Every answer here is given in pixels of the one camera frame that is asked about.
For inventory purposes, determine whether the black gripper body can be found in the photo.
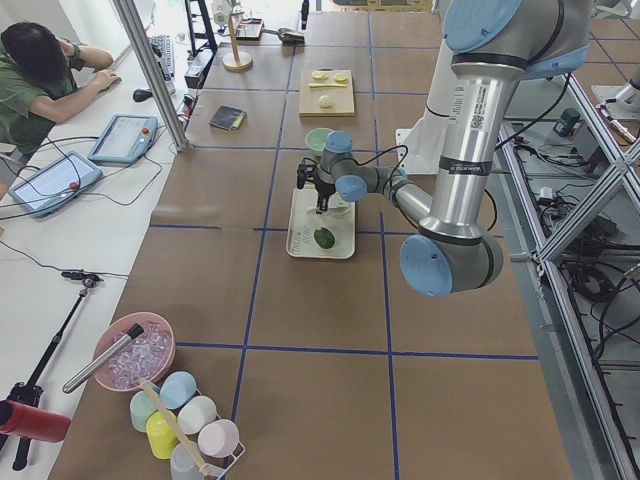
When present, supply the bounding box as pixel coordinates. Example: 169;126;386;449
314;169;336;197

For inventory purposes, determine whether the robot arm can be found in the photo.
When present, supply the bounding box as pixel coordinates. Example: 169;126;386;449
298;1;593;296

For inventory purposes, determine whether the light green bowl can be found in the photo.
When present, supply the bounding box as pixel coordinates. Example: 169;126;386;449
305;127;333;156

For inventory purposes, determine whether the pink bowl with ice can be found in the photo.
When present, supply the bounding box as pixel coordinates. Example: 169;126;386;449
93;312;176;392

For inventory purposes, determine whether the white bear tray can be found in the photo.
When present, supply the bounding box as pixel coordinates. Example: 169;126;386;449
286;188;356;260

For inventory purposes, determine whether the bamboo cutting board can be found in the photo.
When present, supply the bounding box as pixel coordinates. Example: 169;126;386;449
298;69;355;117

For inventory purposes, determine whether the yellow plastic knife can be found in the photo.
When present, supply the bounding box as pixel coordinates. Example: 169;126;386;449
307;82;348;89

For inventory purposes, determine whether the yellow sponge cloth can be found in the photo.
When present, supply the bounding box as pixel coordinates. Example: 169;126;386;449
232;113;246;130

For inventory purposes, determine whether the metal scoop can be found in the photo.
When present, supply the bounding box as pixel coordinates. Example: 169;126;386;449
261;28;305;46

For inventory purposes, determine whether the wooden mug tree stand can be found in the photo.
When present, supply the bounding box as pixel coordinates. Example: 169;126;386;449
222;13;253;73

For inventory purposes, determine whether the dark tray with glasses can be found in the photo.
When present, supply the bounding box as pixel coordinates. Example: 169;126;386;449
236;18;264;41

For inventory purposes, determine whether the far teach pendant tablet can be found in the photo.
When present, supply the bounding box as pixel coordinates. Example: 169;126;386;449
87;114;159;165

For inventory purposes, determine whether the teach pendant tablet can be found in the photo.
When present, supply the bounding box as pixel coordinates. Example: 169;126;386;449
87;114;159;165
9;151;103;218

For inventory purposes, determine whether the black computer mouse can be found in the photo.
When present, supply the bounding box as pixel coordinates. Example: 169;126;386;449
132;89;153;103

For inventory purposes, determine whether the black keyboard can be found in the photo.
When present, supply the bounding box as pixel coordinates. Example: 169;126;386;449
148;35;175;95

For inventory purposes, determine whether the steel cylinder tool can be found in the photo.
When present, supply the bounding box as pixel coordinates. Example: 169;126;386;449
62;323;144;394

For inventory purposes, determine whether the blue cup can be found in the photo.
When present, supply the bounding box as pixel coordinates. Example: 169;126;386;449
159;371;197;410

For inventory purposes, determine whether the white cup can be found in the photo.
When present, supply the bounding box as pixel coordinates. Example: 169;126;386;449
177;395;217;435

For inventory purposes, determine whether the pink cup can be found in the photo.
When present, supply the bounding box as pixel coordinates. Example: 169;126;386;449
197;419;240;458

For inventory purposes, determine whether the near teach pendant tablet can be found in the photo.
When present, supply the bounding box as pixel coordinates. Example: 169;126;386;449
9;151;103;218

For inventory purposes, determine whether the green cup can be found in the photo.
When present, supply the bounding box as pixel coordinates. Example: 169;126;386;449
129;390;157;433

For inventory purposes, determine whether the yellow cup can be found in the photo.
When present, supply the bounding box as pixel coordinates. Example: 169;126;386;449
145;411;179;460

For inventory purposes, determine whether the clear cup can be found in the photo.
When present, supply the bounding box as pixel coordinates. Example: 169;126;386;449
170;444;205;480

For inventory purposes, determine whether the seated person green shirt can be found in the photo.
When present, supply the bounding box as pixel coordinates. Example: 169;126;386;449
1;22;120;157

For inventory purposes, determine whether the black tripod stick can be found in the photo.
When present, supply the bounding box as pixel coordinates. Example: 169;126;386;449
1;270;103;471

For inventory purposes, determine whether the red thermos bottle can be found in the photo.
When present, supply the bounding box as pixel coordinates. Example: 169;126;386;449
1;400;71;443

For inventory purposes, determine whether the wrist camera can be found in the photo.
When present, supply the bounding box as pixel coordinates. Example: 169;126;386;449
296;157;317;189

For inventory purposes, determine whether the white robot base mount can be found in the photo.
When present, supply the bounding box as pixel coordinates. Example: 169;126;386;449
395;128;443;175

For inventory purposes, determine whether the aluminium frame post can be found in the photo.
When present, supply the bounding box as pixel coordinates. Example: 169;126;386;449
113;0;189;152

